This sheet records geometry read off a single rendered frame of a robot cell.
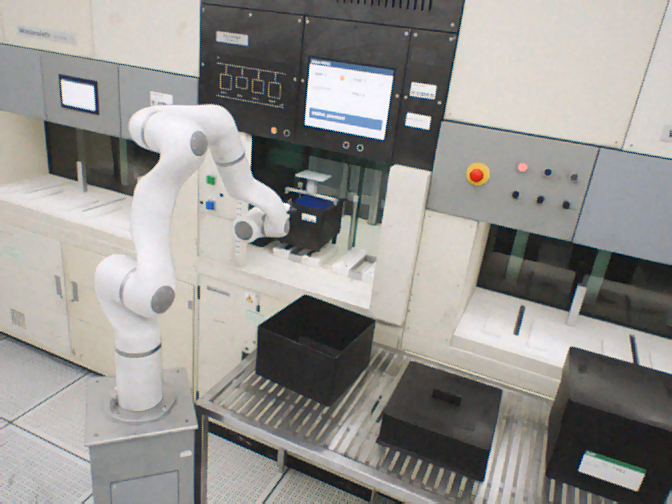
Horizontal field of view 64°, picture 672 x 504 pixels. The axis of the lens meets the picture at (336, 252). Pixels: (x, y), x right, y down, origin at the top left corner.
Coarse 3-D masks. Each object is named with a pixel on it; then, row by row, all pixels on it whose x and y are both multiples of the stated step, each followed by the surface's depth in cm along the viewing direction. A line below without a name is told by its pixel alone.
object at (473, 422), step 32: (416, 384) 156; (448, 384) 158; (480, 384) 160; (384, 416) 144; (416, 416) 144; (448, 416) 145; (480, 416) 147; (416, 448) 143; (448, 448) 139; (480, 448) 135; (480, 480) 138
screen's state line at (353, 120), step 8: (312, 112) 178; (320, 112) 177; (328, 112) 176; (336, 112) 175; (328, 120) 177; (336, 120) 176; (344, 120) 174; (352, 120) 173; (360, 120) 172; (368, 120) 171; (376, 120) 170; (368, 128) 172; (376, 128) 171
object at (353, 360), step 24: (288, 312) 178; (312, 312) 186; (336, 312) 181; (264, 336) 162; (288, 336) 183; (312, 336) 189; (336, 336) 184; (360, 336) 165; (264, 360) 165; (288, 360) 161; (312, 360) 156; (336, 360) 153; (360, 360) 171; (288, 384) 163; (312, 384) 159; (336, 384) 158
